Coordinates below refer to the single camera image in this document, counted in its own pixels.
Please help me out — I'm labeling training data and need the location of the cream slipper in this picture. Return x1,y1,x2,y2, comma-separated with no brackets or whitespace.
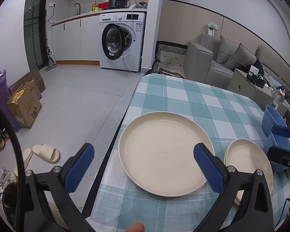
32,144,60,163
14,148,33,177

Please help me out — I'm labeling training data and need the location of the blue bowl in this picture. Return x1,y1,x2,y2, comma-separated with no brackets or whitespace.
261,104,290,172

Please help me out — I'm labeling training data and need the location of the grey sofa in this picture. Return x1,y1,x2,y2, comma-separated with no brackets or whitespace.
183,34,290,91

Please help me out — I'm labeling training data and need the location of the grey cushion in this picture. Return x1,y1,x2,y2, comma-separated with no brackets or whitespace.
224,43,257,70

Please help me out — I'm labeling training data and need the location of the teal plaid tablecloth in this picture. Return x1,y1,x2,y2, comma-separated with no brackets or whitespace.
86,73,290,232

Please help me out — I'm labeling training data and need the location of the black box on cabinet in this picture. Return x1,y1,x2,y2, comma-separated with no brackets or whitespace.
246,66,266,88

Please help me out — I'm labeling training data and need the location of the grey side cabinet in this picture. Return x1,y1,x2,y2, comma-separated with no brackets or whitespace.
227,69,274,111

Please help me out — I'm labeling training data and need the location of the yellow oil bottle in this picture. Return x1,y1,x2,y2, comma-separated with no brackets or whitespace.
91,1,99,12

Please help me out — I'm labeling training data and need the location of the black rice cooker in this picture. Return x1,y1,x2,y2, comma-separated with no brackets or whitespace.
107,0,129,9

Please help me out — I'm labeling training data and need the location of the cardboard box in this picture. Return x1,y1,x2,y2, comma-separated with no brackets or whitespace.
7,81,42,128

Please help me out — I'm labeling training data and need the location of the purple bag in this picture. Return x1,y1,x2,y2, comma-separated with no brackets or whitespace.
0,70,20,132

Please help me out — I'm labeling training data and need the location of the left hand finger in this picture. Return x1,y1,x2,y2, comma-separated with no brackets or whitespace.
125,222,145,232

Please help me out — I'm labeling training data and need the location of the white washing machine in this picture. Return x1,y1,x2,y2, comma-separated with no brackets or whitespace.
99,10,146,73

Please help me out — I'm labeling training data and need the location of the small cream plate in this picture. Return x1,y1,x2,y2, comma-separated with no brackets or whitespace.
224,139,273,193

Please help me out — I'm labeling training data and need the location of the white kitchen cabinet counter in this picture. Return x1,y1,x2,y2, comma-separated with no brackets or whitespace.
52,15,102,66

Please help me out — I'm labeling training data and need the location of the large cream plate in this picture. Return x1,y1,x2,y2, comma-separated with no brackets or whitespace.
118,112,215,197

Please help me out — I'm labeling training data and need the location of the black patterned floor chair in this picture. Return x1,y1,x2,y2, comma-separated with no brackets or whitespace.
144,40,188,78

